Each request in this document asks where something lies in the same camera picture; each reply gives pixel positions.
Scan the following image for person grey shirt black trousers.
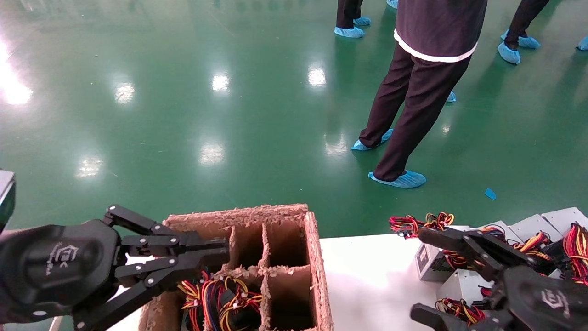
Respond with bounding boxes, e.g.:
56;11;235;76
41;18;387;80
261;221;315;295
498;0;549;65

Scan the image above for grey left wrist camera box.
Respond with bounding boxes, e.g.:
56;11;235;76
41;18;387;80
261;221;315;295
0;170;16;233

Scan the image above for brown cardboard divider box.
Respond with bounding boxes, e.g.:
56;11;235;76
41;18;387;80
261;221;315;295
138;204;334;331

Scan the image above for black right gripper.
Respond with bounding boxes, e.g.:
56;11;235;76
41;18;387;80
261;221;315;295
410;228;588;331

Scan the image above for person in black trousers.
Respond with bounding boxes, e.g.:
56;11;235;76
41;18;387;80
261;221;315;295
334;0;372;39

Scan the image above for person in dark clothes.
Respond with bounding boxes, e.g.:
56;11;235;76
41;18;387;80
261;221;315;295
351;0;488;189

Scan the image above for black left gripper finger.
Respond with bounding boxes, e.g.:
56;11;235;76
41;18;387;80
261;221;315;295
104;205;230;256

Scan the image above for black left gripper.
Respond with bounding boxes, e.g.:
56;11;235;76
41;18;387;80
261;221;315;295
0;219;230;331

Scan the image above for silver power supply with cables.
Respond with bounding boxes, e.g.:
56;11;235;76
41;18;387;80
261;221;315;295
177;270;265;331
478;221;524;251
390;212;470;282
436;269;503;325
542;207;588;285
509;214;563;258

